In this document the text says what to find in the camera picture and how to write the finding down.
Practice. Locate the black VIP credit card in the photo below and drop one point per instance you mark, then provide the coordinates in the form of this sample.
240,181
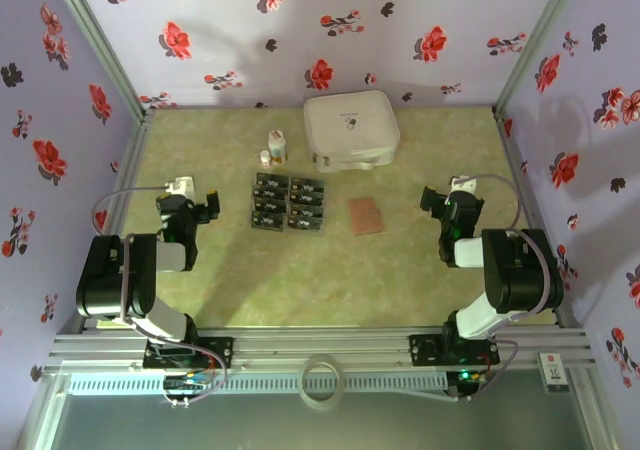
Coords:
270,178
304,224
306,184
268,205
269,192
306,198
267,220
305,211

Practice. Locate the clear acrylic card stand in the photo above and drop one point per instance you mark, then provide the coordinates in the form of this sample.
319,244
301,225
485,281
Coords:
288,220

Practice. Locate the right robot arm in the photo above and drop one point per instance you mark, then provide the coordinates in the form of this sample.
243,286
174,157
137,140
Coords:
520,275

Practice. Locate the small white pill bottle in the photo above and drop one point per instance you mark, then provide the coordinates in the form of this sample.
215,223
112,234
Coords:
265,160

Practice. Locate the large white pill bottle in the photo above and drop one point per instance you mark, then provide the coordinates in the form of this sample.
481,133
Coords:
277,149

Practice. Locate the white zip pouch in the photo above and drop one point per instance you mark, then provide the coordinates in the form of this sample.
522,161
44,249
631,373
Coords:
350,130

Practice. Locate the small green circuit board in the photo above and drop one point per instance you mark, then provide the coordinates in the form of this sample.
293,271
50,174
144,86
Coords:
187,383
467,377

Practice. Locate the white label box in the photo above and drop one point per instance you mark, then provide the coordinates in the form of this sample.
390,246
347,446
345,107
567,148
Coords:
554,372

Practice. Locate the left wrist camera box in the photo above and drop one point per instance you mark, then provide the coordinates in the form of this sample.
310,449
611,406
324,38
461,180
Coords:
181,186

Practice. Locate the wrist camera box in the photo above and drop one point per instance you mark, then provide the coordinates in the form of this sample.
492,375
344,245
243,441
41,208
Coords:
181,186
462,185

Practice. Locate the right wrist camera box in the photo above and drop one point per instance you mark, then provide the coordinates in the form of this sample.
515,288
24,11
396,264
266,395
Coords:
462,185

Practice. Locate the aluminium frame side rail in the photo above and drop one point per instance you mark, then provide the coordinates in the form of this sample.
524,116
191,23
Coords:
131,170
515,170

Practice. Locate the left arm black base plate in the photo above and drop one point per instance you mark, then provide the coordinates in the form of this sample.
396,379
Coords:
215,352

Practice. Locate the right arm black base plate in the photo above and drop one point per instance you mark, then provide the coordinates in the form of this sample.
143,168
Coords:
425,350

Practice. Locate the aluminium frame cross rail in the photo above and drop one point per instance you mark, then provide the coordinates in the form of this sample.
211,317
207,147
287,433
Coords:
320,342

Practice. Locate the aluminium frame corner post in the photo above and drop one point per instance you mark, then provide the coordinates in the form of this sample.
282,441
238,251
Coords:
535,35
95,35

